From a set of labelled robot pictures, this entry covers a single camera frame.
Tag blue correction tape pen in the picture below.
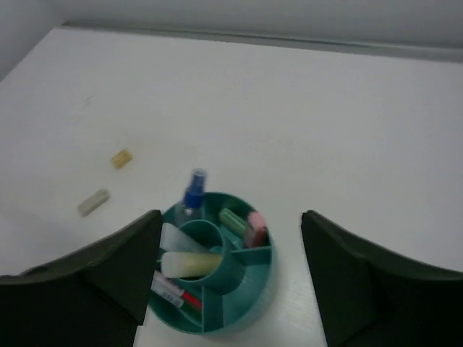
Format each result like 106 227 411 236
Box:
174 168 207 227

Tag pink highlighter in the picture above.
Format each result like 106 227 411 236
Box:
243 211 267 248

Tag yellow highlighter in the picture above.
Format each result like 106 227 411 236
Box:
161 252 223 278

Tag green highlighter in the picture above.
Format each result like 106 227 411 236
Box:
218 208 247 238

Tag beige eraser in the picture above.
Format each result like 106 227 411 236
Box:
77 189 110 218

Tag teal round divided container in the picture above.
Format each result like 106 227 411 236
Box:
148 192 276 336

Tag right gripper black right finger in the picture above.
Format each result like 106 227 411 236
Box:
301 210 462 346

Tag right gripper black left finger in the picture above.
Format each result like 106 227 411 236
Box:
1 210 162 346

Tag pink pen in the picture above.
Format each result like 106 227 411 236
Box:
151 271 203 313

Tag small yellow eraser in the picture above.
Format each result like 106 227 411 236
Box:
111 149 133 170

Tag blue highlighter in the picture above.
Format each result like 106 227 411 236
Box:
160 223 209 253

